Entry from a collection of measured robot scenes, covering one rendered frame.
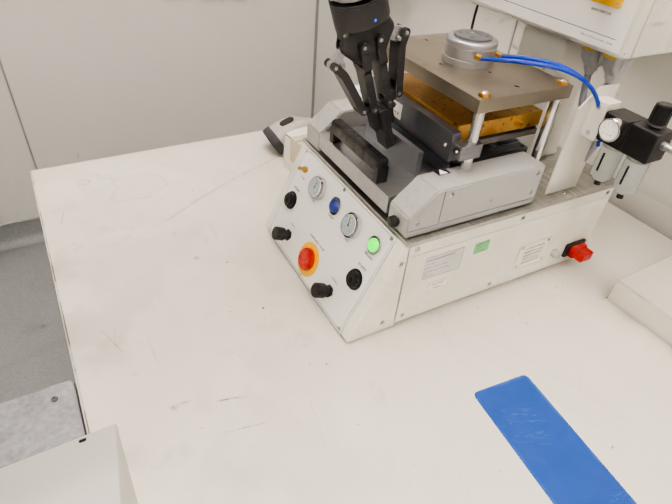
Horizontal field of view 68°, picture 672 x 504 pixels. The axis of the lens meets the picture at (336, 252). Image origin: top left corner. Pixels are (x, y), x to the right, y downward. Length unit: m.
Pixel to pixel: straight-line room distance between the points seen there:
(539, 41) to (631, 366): 0.55
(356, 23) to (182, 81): 1.58
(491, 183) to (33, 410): 0.70
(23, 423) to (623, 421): 0.81
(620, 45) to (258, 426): 0.72
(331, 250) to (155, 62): 1.48
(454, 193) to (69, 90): 1.68
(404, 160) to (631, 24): 0.35
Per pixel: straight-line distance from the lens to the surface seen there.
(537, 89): 0.79
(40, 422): 0.78
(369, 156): 0.75
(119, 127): 2.23
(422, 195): 0.71
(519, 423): 0.78
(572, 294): 1.02
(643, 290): 1.03
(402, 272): 0.75
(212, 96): 2.27
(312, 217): 0.89
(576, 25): 0.89
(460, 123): 0.77
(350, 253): 0.80
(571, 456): 0.78
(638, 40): 0.86
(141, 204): 1.12
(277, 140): 1.24
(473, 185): 0.74
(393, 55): 0.77
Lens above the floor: 1.36
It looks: 39 degrees down
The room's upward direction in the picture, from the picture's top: 5 degrees clockwise
